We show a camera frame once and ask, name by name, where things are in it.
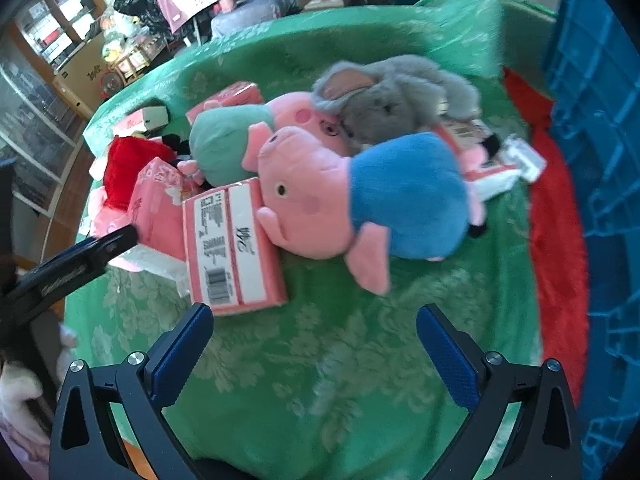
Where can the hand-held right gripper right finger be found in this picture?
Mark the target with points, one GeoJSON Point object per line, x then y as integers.
{"type": "Point", "coordinates": [447, 360]}

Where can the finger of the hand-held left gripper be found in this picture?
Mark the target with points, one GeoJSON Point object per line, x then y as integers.
{"type": "Point", "coordinates": [112, 245]}

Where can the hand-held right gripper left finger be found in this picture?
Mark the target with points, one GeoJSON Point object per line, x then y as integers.
{"type": "Point", "coordinates": [182, 360]}

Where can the pig plush with red dress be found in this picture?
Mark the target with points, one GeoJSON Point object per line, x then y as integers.
{"type": "Point", "coordinates": [130, 170]}

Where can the pig plush with blue shirt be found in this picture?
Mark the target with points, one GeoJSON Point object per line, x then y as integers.
{"type": "Point", "coordinates": [400, 195]}

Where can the blue plastic crate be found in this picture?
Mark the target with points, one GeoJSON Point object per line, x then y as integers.
{"type": "Point", "coordinates": [600, 160]}

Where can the green floral desktop cloth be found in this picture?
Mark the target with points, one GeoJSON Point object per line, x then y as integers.
{"type": "Point", "coordinates": [325, 350]}

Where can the pink floral tissue pack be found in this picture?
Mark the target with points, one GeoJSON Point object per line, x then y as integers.
{"type": "Point", "coordinates": [155, 210]}

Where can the person's pink white clothing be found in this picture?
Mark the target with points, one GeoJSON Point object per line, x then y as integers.
{"type": "Point", "coordinates": [20, 410]}

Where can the pink tissue pack white label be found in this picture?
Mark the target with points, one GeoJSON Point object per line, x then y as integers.
{"type": "Point", "coordinates": [235, 255]}

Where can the pink and white box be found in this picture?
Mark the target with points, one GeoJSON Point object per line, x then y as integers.
{"type": "Point", "coordinates": [145, 120]}

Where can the glass sliding door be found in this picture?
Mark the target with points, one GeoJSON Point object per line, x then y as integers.
{"type": "Point", "coordinates": [35, 125]}

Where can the pig plush with teal dress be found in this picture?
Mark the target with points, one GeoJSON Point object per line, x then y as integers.
{"type": "Point", "coordinates": [225, 145]}

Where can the small red fan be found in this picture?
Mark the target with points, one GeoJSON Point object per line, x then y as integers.
{"type": "Point", "coordinates": [111, 84]}

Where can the red plush blanket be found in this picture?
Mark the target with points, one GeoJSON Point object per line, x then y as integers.
{"type": "Point", "coordinates": [555, 240]}

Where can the flat cardboard carton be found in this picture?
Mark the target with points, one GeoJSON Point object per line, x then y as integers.
{"type": "Point", "coordinates": [85, 75]}

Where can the small white box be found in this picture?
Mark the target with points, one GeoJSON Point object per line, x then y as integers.
{"type": "Point", "coordinates": [525, 157]}

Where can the wooden display cabinet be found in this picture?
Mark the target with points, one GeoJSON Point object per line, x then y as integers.
{"type": "Point", "coordinates": [55, 25]}

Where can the black garbage bag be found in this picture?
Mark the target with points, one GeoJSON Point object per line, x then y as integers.
{"type": "Point", "coordinates": [137, 5]}

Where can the grey mouse plush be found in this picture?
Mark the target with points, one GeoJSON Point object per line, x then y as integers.
{"type": "Point", "coordinates": [390, 100]}

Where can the grey covered bedding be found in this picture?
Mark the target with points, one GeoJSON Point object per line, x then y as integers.
{"type": "Point", "coordinates": [255, 12]}

